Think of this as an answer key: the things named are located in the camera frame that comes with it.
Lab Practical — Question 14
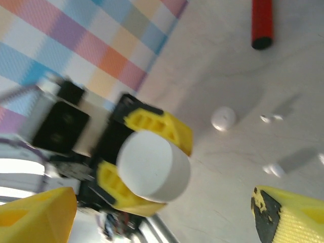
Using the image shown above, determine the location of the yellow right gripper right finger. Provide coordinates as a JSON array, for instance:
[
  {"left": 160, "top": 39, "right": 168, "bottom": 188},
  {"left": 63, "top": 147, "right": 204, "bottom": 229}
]
[{"left": 250, "top": 185, "right": 324, "bottom": 243}]

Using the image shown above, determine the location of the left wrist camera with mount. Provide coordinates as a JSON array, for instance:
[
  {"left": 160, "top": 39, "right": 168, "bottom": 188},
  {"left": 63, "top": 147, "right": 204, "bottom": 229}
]
[{"left": 27, "top": 75, "right": 107, "bottom": 157}]

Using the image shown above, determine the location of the red microphone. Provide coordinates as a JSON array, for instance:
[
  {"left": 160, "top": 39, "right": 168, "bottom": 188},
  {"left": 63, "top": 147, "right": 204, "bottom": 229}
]
[{"left": 250, "top": 0, "right": 275, "bottom": 51}]

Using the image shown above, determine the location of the white earbud charging case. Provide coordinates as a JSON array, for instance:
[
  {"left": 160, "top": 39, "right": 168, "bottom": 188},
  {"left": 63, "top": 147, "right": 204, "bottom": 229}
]
[
  {"left": 116, "top": 130, "right": 192, "bottom": 204},
  {"left": 211, "top": 106, "right": 237, "bottom": 132}
]

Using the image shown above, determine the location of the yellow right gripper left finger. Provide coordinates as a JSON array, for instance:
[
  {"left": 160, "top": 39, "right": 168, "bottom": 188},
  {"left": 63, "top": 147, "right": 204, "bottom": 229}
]
[{"left": 0, "top": 186, "right": 78, "bottom": 243}]

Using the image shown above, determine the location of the wide aluminium mounting rail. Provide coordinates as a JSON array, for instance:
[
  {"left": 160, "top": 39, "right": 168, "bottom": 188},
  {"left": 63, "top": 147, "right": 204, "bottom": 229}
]
[{"left": 138, "top": 212, "right": 182, "bottom": 243}]

